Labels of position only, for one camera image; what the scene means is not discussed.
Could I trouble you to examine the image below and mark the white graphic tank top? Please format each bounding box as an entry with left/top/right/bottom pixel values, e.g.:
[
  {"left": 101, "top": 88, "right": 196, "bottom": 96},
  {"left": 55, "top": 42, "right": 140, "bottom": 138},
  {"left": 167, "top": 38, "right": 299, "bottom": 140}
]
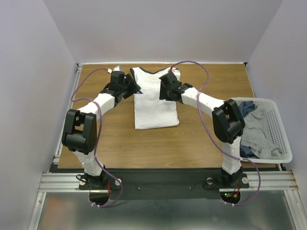
[{"left": 130, "top": 67, "right": 179, "bottom": 130}]

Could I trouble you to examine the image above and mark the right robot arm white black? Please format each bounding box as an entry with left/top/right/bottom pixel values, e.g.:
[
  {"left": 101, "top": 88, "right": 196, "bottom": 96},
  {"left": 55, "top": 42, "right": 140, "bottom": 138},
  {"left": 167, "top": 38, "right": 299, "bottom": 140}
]
[{"left": 159, "top": 72, "right": 245, "bottom": 187}]

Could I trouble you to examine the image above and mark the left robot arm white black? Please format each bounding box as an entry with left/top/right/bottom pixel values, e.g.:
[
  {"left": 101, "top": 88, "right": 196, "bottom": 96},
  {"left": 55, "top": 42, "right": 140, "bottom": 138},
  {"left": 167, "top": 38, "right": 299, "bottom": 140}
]
[{"left": 61, "top": 70, "right": 141, "bottom": 189}]

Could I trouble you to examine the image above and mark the grey tank top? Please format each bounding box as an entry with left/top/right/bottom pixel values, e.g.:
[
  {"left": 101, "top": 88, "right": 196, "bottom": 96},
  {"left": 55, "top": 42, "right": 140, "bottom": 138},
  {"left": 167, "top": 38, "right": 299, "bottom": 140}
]
[{"left": 240, "top": 107, "right": 282, "bottom": 160}]

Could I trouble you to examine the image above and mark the navy blue tank top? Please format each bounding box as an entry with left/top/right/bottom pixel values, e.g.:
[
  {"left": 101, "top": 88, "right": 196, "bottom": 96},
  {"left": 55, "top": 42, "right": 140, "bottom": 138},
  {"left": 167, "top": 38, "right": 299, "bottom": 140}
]
[{"left": 238, "top": 101, "right": 257, "bottom": 159}]

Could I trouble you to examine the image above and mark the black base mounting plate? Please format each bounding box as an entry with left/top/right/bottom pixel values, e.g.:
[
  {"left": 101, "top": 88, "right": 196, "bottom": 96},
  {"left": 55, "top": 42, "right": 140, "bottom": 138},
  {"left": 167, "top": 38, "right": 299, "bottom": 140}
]
[{"left": 79, "top": 168, "right": 250, "bottom": 201}]

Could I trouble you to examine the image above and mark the white plastic laundry basket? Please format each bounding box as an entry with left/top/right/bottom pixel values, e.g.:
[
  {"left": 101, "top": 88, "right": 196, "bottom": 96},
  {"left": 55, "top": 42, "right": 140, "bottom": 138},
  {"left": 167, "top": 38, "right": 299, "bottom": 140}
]
[{"left": 234, "top": 97, "right": 293, "bottom": 164}]

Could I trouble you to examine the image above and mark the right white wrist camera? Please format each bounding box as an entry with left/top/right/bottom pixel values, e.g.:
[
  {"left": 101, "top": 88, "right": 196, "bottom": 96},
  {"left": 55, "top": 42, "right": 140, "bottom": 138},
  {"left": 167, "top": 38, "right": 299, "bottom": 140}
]
[{"left": 169, "top": 68, "right": 181, "bottom": 80}]

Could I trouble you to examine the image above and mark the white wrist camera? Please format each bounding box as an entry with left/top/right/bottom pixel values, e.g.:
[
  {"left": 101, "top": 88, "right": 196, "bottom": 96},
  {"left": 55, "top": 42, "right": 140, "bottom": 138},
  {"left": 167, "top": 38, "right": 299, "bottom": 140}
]
[
  {"left": 107, "top": 65, "right": 123, "bottom": 74},
  {"left": 169, "top": 68, "right": 181, "bottom": 80}
]

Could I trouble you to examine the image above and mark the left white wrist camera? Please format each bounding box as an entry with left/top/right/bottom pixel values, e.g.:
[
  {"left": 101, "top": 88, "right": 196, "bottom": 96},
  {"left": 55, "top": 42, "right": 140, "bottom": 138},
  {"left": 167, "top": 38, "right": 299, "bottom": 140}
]
[{"left": 107, "top": 65, "right": 123, "bottom": 74}]

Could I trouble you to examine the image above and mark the aluminium frame rail left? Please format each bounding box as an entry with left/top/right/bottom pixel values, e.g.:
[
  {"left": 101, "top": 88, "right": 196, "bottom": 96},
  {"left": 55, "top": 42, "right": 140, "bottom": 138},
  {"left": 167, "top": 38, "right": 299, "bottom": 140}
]
[{"left": 52, "top": 63, "right": 83, "bottom": 164}]

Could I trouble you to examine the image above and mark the aluminium frame rail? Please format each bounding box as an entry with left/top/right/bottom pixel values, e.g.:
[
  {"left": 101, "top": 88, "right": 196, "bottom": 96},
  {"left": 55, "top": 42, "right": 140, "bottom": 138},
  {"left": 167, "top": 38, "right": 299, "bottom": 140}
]
[
  {"left": 38, "top": 171, "right": 298, "bottom": 193},
  {"left": 52, "top": 63, "right": 83, "bottom": 164}
]

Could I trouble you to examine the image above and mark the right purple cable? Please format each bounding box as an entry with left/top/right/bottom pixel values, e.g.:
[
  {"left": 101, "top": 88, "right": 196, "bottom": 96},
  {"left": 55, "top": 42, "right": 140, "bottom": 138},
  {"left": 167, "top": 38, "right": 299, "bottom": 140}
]
[{"left": 169, "top": 61, "right": 261, "bottom": 207}]

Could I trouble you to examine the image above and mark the purple cable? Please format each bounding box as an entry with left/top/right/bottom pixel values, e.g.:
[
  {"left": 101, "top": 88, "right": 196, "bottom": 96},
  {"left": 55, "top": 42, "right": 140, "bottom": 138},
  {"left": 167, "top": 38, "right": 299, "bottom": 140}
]
[
  {"left": 169, "top": 61, "right": 261, "bottom": 207},
  {"left": 71, "top": 68, "right": 124, "bottom": 208}
]

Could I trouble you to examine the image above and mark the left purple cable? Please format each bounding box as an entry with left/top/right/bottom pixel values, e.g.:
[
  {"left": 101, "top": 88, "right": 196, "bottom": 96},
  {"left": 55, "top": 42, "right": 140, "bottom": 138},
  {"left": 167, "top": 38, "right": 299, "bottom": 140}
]
[{"left": 71, "top": 68, "right": 124, "bottom": 208}]

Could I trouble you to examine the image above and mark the aluminium frame rail front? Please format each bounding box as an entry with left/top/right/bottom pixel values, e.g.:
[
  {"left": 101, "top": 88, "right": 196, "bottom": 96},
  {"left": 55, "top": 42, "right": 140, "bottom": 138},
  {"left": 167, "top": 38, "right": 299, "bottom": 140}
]
[{"left": 38, "top": 171, "right": 298, "bottom": 193}]

